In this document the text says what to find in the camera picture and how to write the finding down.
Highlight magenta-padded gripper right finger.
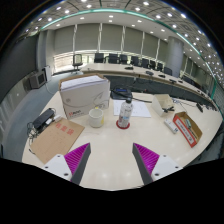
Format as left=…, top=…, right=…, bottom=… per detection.
left=131, top=142, right=184, bottom=186

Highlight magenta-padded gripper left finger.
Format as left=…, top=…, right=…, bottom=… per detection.
left=42, top=142, right=92, bottom=186

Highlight clear black-capped water bottle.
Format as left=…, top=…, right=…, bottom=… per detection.
left=117, top=97, right=134, bottom=130

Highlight brown paper envelope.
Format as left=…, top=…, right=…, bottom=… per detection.
left=29, top=118, right=86, bottom=165

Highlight white remote control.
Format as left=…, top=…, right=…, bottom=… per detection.
left=163, top=118, right=179, bottom=135

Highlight white mug with yellow print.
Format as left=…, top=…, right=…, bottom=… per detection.
left=88, top=106, right=105, bottom=129

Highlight small white adapter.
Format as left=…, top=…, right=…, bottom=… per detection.
left=50, top=114, right=64, bottom=124

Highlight open red-edged cardboard box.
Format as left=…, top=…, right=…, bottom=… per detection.
left=172, top=111, right=203, bottom=149

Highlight white printed paper sheet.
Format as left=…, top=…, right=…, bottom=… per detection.
left=113, top=99, right=152, bottom=119

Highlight black power adapter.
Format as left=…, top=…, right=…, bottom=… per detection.
left=32, top=107, right=56, bottom=130

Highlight grey-green board eraser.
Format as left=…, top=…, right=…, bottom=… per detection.
left=184, top=118, right=193, bottom=130

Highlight small open white box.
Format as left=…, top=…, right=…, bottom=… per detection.
left=151, top=93, right=175, bottom=117

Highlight white copy paper box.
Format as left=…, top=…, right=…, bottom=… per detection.
left=58, top=73, right=111, bottom=120

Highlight long curved conference desk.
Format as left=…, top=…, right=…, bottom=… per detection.
left=79, top=62, right=221, bottom=108

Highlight single black swivel chair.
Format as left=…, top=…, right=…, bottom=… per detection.
left=72, top=53, right=84, bottom=72

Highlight row of black office chairs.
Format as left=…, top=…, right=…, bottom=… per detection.
left=93, top=52, right=194, bottom=84

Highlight recessed ceiling lights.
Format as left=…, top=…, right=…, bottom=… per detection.
left=19, top=0, right=224, bottom=78

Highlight black phone cable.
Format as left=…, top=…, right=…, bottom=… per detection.
left=116, top=91, right=153, bottom=104

